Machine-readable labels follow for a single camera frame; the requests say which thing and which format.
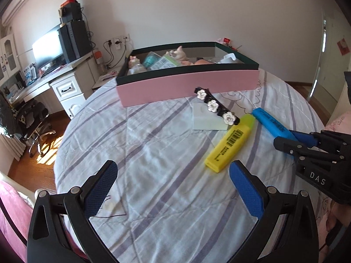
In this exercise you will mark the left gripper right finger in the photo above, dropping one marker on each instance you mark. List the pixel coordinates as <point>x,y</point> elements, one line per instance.
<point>285,231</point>

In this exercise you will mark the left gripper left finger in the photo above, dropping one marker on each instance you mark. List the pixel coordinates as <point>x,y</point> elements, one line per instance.
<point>84,202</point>

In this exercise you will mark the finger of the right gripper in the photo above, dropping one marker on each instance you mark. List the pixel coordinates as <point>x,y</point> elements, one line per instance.
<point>304,138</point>
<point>319,151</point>

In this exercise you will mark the blue highlighter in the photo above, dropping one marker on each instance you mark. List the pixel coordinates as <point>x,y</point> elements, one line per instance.
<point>272,125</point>

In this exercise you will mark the yellow highlighter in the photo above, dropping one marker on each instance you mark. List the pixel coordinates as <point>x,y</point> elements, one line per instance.
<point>231,143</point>

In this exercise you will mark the black hair clip white flowers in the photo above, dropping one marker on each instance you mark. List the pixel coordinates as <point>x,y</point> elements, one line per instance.
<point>215,106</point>

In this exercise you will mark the rose gold tumbler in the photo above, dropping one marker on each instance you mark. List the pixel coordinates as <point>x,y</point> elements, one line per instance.
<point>202,62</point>

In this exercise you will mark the clear box with blue cloth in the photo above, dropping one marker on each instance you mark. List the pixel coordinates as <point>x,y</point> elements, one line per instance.
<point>165,62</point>

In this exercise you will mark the pink white block figure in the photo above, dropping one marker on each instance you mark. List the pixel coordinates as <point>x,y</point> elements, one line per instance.
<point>133,61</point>

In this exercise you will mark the pink block donut figure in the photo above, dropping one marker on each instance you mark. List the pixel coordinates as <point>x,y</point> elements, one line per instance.
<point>187,63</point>

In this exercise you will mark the teal toy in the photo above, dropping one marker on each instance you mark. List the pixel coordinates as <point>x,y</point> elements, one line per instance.
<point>151,59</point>

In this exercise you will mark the pink bedding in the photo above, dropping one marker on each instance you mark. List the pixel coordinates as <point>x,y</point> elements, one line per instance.
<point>13,219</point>

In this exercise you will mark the striped quilted table cover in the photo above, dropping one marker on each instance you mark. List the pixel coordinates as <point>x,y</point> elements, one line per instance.
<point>166,205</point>

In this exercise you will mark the red toy storage box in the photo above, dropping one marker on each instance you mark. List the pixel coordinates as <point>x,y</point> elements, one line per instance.
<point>228,42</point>

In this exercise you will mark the black office chair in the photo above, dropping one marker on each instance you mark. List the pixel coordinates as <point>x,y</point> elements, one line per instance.
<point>28,123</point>

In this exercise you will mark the white desk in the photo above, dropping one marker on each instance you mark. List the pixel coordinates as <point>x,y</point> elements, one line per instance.
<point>72,85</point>

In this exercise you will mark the pink and black box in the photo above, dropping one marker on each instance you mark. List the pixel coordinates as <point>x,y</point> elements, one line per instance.
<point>173,83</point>

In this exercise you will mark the white glass-door cabinet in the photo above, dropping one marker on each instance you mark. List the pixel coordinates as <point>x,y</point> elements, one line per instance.
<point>9,58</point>

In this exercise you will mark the black computer monitor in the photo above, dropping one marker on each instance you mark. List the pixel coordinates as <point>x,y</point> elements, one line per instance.
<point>48,52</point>

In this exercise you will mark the orange capped bottle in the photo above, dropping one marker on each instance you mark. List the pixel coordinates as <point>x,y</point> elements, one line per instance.
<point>98,56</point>

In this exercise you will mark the black computer tower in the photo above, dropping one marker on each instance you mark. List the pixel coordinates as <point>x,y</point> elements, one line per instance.
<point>74,40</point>

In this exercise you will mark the black speaker box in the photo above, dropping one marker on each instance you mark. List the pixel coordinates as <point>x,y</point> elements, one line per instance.
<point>70,12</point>

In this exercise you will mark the white air conditioner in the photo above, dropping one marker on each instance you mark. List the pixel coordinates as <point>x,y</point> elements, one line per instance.
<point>10,11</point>

